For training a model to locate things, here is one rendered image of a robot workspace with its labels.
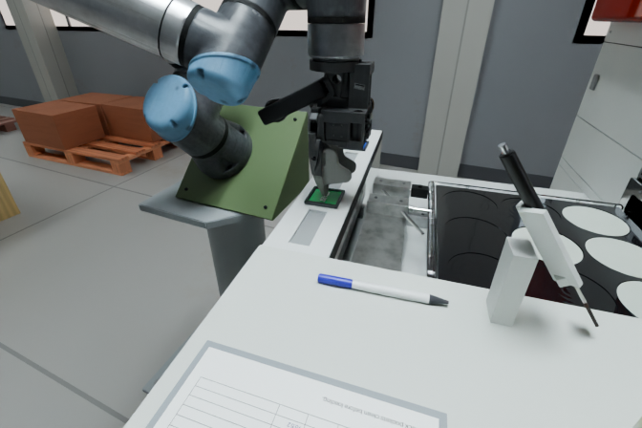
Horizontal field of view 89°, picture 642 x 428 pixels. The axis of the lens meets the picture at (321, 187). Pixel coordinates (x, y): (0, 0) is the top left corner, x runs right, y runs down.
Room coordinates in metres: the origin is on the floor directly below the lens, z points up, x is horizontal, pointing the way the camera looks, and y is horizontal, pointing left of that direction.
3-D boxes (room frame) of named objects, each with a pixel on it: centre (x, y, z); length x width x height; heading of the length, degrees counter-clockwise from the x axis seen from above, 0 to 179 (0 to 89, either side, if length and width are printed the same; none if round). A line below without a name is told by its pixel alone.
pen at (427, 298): (0.26, -0.06, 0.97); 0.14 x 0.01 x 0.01; 75
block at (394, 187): (0.64, -0.16, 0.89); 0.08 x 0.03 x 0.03; 73
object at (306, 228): (0.60, -0.04, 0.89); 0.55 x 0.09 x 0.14; 163
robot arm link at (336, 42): (0.48, -0.02, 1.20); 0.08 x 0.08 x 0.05
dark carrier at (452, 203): (0.43, -0.37, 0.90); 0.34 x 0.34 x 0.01; 73
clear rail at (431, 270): (0.49, -0.20, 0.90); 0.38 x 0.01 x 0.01; 163
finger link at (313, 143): (0.46, 0.00, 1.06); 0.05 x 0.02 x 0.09; 163
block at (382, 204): (0.57, -0.13, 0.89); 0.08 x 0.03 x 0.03; 73
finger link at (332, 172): (0.46, -0.02, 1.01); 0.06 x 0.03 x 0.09; 73
